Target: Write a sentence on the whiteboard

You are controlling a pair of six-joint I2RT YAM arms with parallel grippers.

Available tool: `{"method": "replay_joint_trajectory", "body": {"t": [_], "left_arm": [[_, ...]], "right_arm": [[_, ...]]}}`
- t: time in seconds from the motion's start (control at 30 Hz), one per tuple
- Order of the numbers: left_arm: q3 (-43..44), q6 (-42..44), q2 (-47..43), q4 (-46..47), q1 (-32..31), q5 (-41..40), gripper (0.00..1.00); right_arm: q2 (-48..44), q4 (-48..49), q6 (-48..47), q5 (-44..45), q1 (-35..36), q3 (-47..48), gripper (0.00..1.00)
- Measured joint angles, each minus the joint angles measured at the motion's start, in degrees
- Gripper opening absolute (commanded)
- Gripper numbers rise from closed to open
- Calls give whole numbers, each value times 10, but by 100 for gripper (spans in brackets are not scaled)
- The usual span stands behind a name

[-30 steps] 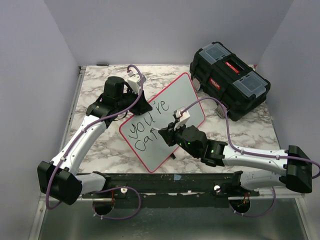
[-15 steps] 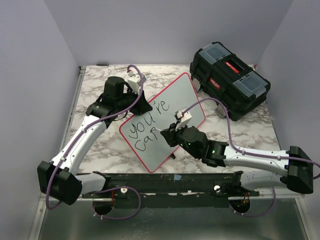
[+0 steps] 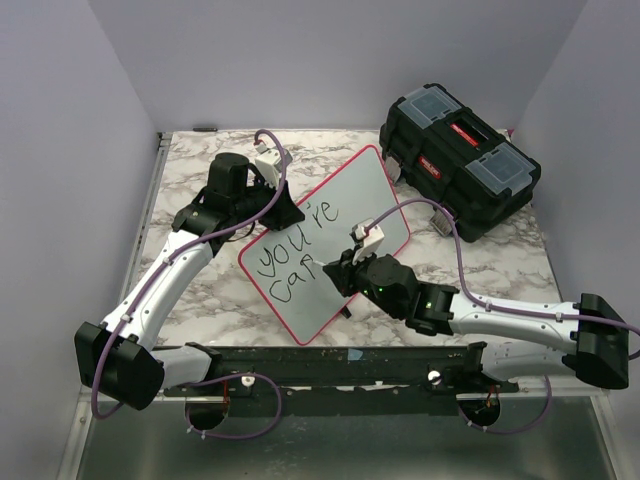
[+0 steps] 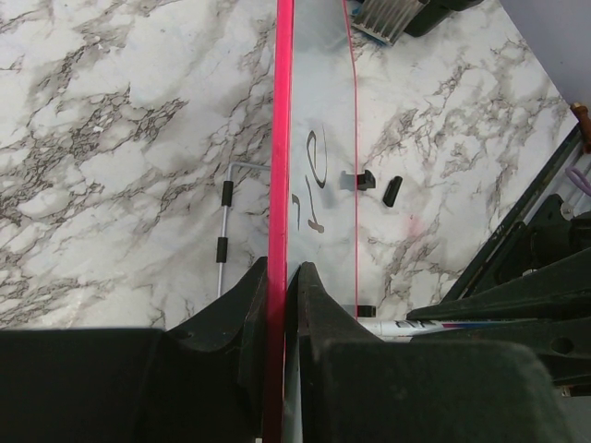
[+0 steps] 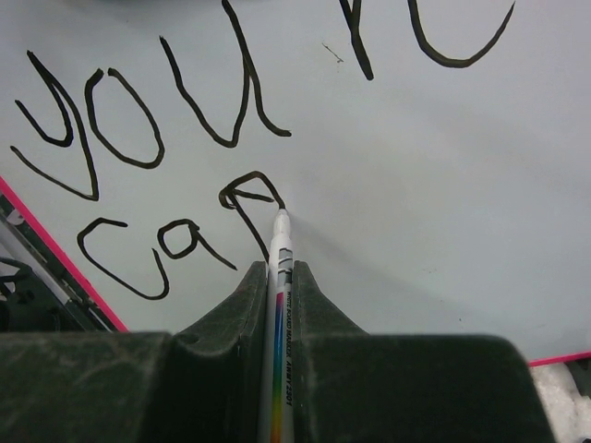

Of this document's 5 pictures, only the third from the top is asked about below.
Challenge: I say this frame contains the pink-framed whiteboard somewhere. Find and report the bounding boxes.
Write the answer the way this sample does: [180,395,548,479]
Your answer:
[238,145,398,346]

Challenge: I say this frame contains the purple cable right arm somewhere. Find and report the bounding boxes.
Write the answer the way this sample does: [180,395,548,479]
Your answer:
[367,197,640,435]

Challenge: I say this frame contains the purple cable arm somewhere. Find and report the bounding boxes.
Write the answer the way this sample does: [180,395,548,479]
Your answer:
[367,197,640,435]
[90,128,291,441]

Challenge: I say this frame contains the black mounting base rail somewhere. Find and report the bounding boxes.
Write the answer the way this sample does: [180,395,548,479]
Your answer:
[165,342,518,416]

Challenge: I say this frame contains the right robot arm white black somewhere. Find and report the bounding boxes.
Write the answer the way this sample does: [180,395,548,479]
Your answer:
[322,249,630,392]

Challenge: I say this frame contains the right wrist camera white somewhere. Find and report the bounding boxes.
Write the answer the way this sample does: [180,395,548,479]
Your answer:
[351,219,385,265]

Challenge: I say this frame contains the blue tape piece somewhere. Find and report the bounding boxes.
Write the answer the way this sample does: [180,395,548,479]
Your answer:
[347,348,364,362]

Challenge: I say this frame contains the black toolbox with red handle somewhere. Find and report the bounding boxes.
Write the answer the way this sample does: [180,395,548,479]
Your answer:
[379,83,541,243]

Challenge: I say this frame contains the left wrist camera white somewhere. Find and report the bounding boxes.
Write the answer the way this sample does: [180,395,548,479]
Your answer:
[254,143,291,189]

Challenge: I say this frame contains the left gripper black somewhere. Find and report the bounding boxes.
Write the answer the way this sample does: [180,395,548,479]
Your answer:
[233,175,305,232]

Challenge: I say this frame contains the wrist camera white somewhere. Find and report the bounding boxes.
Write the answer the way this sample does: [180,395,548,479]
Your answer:
[254,143,291,189]
[351,219,385,265]

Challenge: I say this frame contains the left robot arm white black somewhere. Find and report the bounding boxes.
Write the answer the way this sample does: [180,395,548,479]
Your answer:
[74,146,305,418]

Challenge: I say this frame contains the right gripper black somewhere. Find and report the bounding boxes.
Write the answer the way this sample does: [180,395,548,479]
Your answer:
[324,244,402,319]

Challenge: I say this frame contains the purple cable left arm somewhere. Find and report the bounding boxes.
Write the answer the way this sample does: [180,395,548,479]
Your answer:
[90,128,291,441]

